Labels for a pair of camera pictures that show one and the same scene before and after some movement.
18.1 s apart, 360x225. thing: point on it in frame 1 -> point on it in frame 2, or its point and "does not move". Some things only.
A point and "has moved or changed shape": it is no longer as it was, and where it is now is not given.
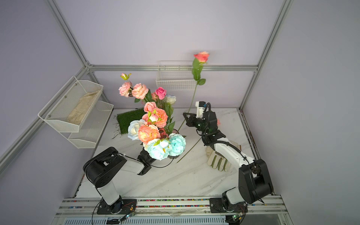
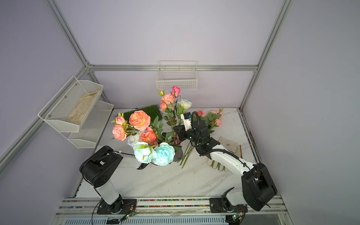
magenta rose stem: x=161 y=92 -> x=176 y=91
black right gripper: x=192 y=121 -> x=183 y=135
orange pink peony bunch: x=153 y=119 -> x=139 y=120
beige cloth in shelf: x=77 y=114 does not move
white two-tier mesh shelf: x=74 y=111 does not move
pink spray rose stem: x=138 y=90 -> x=167 y=105
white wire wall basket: x=175 y=75 does not move
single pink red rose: x=200 y=58 has moved or changed shape
